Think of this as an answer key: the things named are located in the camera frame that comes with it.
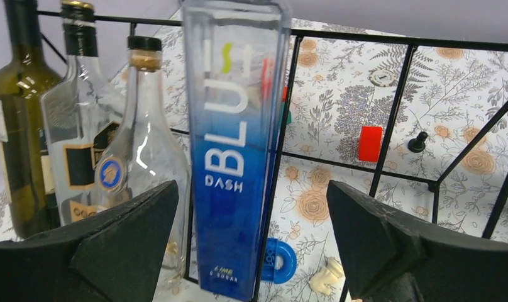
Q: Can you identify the cream chess piece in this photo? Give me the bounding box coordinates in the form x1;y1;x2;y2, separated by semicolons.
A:
308;257;345;296

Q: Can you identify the black wire wine rack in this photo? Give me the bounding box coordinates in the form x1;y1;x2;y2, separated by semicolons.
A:
37;10;508;302

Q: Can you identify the blue arch toy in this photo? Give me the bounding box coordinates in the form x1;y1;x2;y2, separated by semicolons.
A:
261;238;297;284

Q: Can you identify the red block near rack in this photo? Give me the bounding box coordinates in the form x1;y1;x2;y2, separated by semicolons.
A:
358;126;383;162

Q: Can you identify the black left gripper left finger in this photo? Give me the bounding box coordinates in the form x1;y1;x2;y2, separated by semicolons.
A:
0;181;179;301

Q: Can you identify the clear square bottle black cap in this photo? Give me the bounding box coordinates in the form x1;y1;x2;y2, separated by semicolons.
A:
41;1;124;225

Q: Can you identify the black chess pawn right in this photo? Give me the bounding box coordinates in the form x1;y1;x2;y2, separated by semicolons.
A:
407;131;428;153

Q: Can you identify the white poker chip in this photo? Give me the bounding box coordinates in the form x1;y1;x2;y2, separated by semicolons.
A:
368;69;397;87

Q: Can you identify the clear round bottle gold label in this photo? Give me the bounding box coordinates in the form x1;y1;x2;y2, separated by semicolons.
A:
92;36;191;294

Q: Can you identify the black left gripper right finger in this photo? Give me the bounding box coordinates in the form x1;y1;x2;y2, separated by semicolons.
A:
326;181;508;301

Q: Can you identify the blue square glass bottle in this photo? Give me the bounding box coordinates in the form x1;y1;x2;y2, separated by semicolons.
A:
182;1;291;301

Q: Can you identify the dark green wine bottle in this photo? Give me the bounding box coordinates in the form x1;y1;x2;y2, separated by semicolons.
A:
0;1;61;238

